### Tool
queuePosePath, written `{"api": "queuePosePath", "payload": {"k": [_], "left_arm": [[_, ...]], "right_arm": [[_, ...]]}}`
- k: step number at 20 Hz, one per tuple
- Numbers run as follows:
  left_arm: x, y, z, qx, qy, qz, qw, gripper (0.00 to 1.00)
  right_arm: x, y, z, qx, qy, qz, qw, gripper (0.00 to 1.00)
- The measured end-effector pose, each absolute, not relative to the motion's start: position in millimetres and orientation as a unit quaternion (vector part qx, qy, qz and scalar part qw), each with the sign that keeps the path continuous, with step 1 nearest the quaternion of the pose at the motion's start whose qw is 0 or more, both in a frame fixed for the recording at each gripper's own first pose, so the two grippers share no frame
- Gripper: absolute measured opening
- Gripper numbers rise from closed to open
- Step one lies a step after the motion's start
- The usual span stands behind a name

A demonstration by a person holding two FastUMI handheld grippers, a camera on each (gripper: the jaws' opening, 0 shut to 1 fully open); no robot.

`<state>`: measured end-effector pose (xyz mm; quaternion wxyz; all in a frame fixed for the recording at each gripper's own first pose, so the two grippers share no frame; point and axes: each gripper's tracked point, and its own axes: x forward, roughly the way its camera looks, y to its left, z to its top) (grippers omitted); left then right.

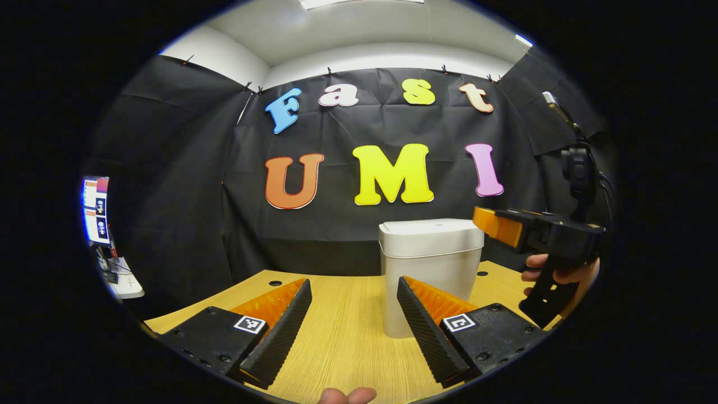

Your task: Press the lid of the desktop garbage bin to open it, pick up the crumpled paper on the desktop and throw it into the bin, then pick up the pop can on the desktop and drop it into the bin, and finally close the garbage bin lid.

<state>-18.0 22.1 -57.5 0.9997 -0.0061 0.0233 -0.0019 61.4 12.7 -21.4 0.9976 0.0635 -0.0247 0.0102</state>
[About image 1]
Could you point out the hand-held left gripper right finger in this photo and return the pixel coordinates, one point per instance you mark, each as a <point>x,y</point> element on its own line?
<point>423,336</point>

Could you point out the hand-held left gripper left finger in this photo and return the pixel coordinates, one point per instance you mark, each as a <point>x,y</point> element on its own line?
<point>280,336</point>

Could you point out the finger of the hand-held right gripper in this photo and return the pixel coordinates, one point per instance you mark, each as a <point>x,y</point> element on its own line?
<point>561,215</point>
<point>505,227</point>

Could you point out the white desktop garbage bin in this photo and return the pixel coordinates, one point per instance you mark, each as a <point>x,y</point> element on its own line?
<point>426,241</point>

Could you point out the wooden desktop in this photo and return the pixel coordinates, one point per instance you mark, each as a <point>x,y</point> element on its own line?
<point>348,336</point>

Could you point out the black backdrop cloth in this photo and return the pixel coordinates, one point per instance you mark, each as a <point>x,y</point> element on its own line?
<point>336,235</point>

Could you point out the white side table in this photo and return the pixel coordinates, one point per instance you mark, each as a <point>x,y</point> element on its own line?
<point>126,283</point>

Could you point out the small ceiling light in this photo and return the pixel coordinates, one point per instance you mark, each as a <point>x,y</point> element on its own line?
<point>524,40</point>

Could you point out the computer monitor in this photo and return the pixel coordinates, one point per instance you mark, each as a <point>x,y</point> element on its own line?
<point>95,210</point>

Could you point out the large ceiling light panel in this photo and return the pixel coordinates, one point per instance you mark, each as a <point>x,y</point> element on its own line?
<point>359,3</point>

